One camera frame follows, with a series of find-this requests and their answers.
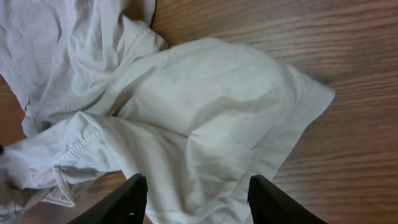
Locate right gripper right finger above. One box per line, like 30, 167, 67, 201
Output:
248, 175, 326, 224

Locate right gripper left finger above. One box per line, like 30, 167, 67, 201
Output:
68, 174, 148, 224

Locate beige shorts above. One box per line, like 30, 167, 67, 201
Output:
1, 1, 335, 223

